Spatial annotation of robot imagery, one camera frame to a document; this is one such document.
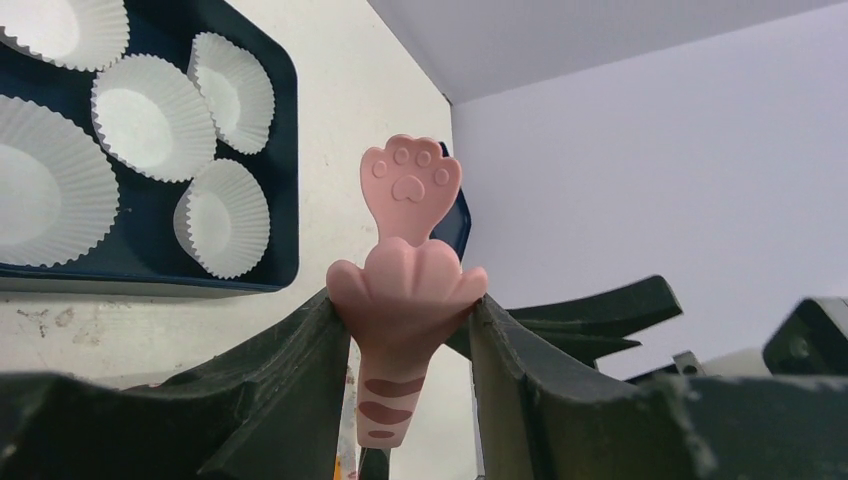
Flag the white paper cup front-right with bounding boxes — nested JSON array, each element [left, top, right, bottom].
[[173, 158, 270, 279]]

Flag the dark blue box lid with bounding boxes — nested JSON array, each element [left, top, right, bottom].
[[429, 141, 473, 262]]

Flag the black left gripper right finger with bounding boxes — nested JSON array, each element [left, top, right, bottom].
[[469, 298, 847, 479]]

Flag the white paper cup back-right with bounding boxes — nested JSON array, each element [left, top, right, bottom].
[[187, 32, 275, 155]]

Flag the dark blue square box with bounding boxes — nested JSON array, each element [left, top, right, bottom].
[[1, 1, 299, 298]]

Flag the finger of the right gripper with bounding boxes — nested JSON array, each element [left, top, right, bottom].
[[483, 275, 683, 368]]

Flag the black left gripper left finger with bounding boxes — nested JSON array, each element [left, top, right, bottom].
[[1, 292, 349, 479]]

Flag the white paper cup centre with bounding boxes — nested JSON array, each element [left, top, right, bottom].
[[91, 54, 217, 183]]

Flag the white paper cup back-left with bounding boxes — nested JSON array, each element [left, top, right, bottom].
[[1, 0, 130, 72]]

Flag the pink cat paw tongs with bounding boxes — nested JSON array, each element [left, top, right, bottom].
[[326, 134, 488, 449]]

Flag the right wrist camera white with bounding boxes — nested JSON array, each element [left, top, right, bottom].
[[672, 348, 772, 377]]

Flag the white paper cup front-left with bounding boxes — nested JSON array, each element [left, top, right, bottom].
[[1, 96, 119, 267]]

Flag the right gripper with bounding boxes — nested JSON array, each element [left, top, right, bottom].
[[762, 297, 847, 376]]

